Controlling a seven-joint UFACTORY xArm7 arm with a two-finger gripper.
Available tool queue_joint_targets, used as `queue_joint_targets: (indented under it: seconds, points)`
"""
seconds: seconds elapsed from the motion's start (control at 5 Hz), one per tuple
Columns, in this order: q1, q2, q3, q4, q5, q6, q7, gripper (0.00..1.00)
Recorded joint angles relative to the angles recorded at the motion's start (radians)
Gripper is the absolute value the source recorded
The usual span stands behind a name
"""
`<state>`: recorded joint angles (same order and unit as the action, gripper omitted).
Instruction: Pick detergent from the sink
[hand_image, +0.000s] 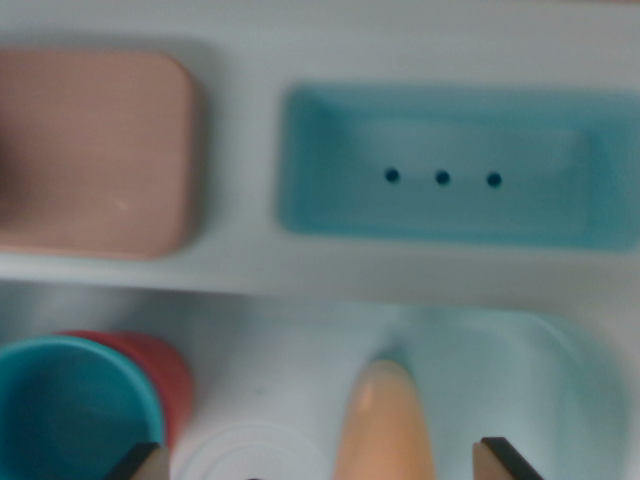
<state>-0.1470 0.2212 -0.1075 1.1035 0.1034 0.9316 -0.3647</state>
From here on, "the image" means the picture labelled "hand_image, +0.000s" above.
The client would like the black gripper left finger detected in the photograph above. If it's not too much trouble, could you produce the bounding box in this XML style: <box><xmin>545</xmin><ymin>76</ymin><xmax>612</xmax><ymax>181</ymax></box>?
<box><xmin>107</xmin><ymin>442</ymin><xmax>171</xmax><ymax>480</ymax></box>

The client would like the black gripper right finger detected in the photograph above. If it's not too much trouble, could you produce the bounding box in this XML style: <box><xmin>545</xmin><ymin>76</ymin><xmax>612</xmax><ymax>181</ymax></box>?
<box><xmin>473</xmin><ymin>437</ymin><xmax>544</xmax><ymax>480</ymax></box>

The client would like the cream toy detergent bottle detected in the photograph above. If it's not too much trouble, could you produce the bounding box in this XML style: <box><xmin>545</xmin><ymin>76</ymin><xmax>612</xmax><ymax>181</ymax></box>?
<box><xmin>332</xmin><ymin>360</ymin><xmax>437</xmax><ymax>480</ymax></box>

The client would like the light blue toy sink unit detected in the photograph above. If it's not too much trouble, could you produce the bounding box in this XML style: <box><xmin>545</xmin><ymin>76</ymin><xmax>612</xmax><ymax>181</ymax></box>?
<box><xmin>0</xmin><ymin>0</ymin><xmax>640</xmax><ymax>480</ymax></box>

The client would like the red mug with handle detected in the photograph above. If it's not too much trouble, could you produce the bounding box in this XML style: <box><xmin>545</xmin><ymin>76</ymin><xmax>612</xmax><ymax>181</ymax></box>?
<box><xmin>54</xmin><ymin>329</ymin><xmax>194</xmax><ymax>446</ymax></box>

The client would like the teal mug with handle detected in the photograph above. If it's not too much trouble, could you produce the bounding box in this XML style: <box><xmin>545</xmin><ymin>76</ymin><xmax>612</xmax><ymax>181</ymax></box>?
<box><xmin>0</xmin><ymin>334</ymin><xmax>166</xmax><ymax>480</ymax></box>

